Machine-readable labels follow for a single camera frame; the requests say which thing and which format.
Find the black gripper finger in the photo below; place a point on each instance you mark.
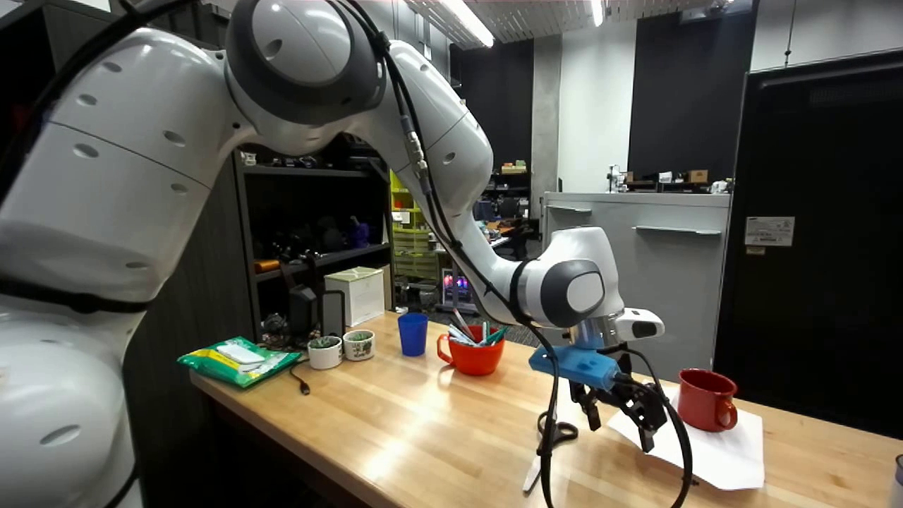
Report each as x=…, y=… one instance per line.
x=649, y=428
x=589, y=409

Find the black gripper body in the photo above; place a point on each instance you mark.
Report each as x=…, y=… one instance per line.
x=620, y=391

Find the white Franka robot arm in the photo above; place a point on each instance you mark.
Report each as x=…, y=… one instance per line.
x=141, y=186

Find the dark red mug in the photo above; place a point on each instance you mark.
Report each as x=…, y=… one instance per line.
x=706, y=398

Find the white paper sheet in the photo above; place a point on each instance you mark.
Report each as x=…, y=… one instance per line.
x=722, y=460

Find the orange red pen cup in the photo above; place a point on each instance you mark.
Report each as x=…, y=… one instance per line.
x=469, y=356

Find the slim marker pen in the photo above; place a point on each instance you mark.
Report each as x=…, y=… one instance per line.
x=464, y=326

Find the blue plastic cup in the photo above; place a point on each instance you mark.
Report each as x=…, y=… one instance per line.
x=413, y=333

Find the white door label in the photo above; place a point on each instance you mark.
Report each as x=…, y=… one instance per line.
x=769, y=233

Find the small white plant pot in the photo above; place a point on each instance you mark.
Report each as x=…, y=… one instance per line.
x=358, y=344

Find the black cabinet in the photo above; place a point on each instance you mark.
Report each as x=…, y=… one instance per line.
x=828, y=263

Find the yellow green crate stack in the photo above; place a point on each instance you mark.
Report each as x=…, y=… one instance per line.
x=413, y=234

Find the white box with pale lid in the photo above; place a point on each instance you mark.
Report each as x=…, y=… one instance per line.
x=362, y=298

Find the large white plant pot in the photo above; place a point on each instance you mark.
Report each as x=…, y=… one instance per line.
x=324, y=354

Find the black desktop speaker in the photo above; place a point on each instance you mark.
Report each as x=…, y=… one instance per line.
x=333, y=311
x=302, y=313

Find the black metal shelf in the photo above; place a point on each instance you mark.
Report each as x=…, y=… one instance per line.
x=311, y=215

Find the green wet wipes pack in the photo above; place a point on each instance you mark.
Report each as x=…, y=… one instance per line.
x=239, y=361

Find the long ceiling light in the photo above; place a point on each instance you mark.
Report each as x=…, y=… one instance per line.
x=465, y=21
x=595, y=11

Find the black wall panel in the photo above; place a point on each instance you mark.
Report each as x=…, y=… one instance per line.
x=691, y=93

